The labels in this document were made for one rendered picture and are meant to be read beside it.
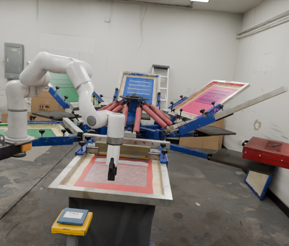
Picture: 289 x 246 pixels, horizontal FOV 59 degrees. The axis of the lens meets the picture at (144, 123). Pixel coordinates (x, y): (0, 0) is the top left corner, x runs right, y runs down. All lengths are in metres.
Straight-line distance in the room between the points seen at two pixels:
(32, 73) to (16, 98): 0.17
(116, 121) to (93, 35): 4.98
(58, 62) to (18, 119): 0.40
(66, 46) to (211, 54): 3.21
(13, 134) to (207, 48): 5.02
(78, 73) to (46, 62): 0.16
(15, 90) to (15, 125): 0.18
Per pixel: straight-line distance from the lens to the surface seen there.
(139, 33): 5.89
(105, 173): 1.54
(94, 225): 1.44
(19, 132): 1.50
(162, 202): 1.24
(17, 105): 1.47
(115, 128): 1.11
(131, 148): 1.75
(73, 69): 1.20
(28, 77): 1.39
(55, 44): 6.21
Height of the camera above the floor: 1.55
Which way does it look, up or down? 11 degrees down
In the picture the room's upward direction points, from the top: 6 degrees clockwise
